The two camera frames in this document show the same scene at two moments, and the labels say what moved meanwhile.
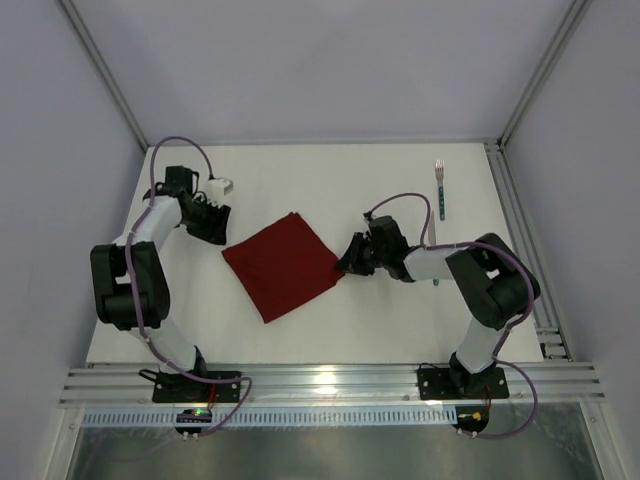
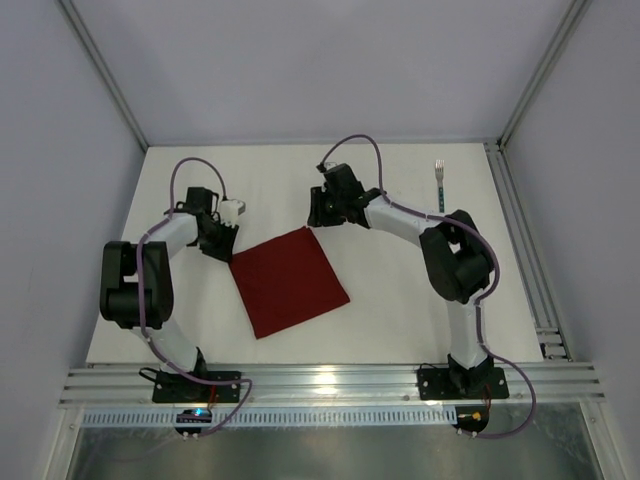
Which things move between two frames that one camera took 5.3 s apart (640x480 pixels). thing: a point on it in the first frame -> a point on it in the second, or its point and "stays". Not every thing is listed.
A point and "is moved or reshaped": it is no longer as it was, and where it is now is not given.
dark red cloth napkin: x=283 y=266 is moved or reshaped
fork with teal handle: x=440 y=165 stays
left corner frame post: x=104 y=70 stays
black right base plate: x=458 y=384 stays
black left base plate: x=185 y=387 stays
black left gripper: x=211 y=223 -> x=220 y=242
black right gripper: x=361 y=252 -> x=320 y=209
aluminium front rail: x=128 y=385 stays
